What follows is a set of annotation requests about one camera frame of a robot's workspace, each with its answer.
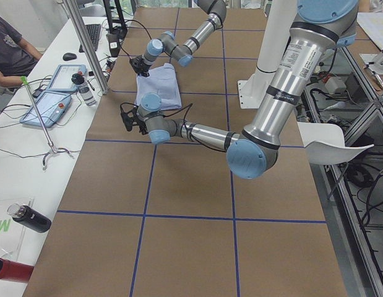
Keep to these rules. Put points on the aluminium frame post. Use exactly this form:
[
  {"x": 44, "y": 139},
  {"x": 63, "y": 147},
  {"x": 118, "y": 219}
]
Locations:
[{"x": 85, "y": 41}]

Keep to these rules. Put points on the black keyboard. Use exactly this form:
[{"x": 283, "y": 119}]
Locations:
[{"x": 94, "y": 32}]

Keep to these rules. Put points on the lower teach pendant tablet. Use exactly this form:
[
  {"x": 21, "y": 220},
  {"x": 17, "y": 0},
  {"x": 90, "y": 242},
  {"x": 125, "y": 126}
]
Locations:
[{"x": 51, "y": 106}]

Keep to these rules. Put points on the light blue striped shirt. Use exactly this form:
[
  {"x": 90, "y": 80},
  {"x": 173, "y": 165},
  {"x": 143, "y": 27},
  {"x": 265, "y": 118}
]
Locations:
[{"x": 161, "y": 81}]

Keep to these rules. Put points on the clear plastic bottle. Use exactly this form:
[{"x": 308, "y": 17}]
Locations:
[{"x": 84, "y": 90}]

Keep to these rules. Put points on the black computer mouse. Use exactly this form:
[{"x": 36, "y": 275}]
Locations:
[{"x": 69, "y": 56}]

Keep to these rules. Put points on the white plastic chair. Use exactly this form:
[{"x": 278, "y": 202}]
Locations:
[{"x": 325, "y": 144}]

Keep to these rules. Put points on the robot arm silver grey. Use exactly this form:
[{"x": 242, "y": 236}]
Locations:
[
  {"x": 166, "y": 43},
  {"x": 316, "y": 27}
]

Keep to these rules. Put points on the upper teach pendant tablet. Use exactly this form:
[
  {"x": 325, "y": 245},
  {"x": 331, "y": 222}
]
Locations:
[{"x": 61, "y": 79}]

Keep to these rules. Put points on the metal rod stand green tip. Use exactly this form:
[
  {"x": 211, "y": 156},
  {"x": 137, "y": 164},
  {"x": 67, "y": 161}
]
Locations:
[{"x": 53, "y": 149}]

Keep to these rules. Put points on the seated person grey shirt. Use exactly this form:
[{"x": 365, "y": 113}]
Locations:
[{"x": 18, "y": 57}]

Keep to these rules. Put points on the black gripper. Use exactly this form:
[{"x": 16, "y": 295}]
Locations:
[
  {"x": 143, "y": 126},
  {"x": 143, "y": 67}
]

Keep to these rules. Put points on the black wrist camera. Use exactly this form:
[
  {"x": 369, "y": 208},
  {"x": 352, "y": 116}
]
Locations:
[
  {"x": 137, "y": 64},
  {"x": 129, "y": 118}
]

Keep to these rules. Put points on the red cylinder bottle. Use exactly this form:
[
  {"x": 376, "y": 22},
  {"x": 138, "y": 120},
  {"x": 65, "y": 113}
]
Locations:
[{"x": 15, "y": 271}]

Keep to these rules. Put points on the black water bottle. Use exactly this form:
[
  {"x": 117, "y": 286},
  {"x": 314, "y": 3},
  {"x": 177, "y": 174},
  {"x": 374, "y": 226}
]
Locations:
[{"x": 29, "y": 217}]

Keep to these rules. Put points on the white pedestal column with base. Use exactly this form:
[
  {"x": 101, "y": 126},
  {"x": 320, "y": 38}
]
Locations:
[{"x": 252, "y": 91}]

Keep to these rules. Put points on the teach pendant tablet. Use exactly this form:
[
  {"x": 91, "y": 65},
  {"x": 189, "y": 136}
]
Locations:
[
  {"x": 61, "y": 79},
  {"x": 51, "y": 106}
]

